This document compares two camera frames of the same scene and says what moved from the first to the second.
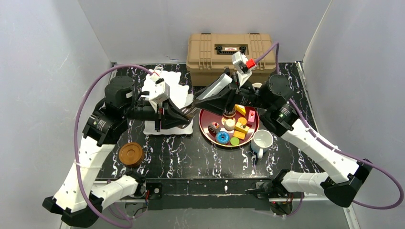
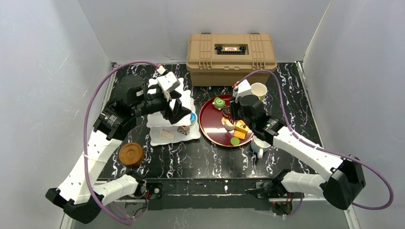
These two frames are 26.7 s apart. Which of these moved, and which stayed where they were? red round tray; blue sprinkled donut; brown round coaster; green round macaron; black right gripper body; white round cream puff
Moved: black right gripper body; blue sprinkled donut
Stayed: green round macaron; brown round coaster; white round cream puff; red round tray
